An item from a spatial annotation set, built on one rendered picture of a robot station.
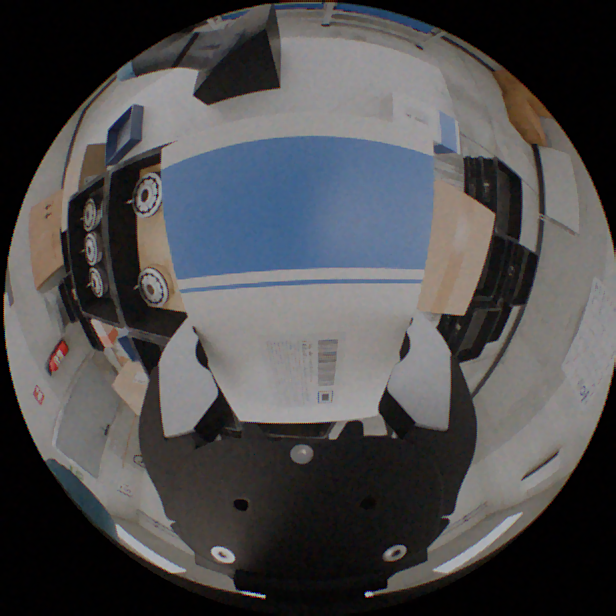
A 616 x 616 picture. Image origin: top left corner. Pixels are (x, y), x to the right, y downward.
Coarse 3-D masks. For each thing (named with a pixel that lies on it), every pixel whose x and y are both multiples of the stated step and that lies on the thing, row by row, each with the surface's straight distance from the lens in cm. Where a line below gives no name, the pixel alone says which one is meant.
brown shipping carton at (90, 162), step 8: (88, 144) 91; (96, 144) 93; (104, 144) 96; (80, 152) 96; (88, 152) 91; (96, 152) 93; (104, 152) 95; (80, 160) 92; (88, 160) 90; (96, 160) 92; (104, 160) 94; (72, 168) 100; (80, 168) 88; (88, 168) 90; (96, 168) 92; (104, 168) 94; (72, 176) 97; (80, 176) 87; (88, 176) 89; (96, 176) 91; (64, 184) 107; (72, 184) 94; (80, 184) 87; (64, 192) 105; (72, 192) 92; (64, 200) 102; (64, 208) 101; (64, 216) 100; (64, 224) 100
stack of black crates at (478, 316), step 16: (480, 304) 125; (448, 320) 132; (464, 320) 121; (480, 320) 143; (496, 320) 139; (448, 336) 132; (464, 336) 121; (480, 336) 149; (464, 352) 148; (480, 352) 151
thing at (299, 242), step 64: (256, 128) 9; (320, 128) 9; (384, 128) 9; (192, 192) 9; (256, 192) 8; (320, 192) 8; (384, 192) 9; (192, 256) 10; (256, 256) 9; (320, 256) 8; (384, 256) 9; (192, 320) 11; (256, 320) 10; (320, 320) 10; (384, 320) 11; (256, 384) 14; (320, 384) 13; (384, 384) 15
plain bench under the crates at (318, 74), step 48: (288, 48) 77; (336, 48) 78; (384, 48) 87; (144, 96) 97; (192, 96) 73; (240, 96) 63; (288, 96) 60; (336, 96) 60; (384, 96) 66; (432, 96) 78; (144, 144) 77
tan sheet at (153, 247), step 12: (156, 168) 51; (156, 216) 50; (144, 228) 53; (156, 228) 51; (144, 240) 54; (156, 240) 51; (144, 252) 55; (156, 252) 52; (168, 252) 50; (144, 264) 56; (168, 264) 51; (168, 300) 55; (180, 300) 53
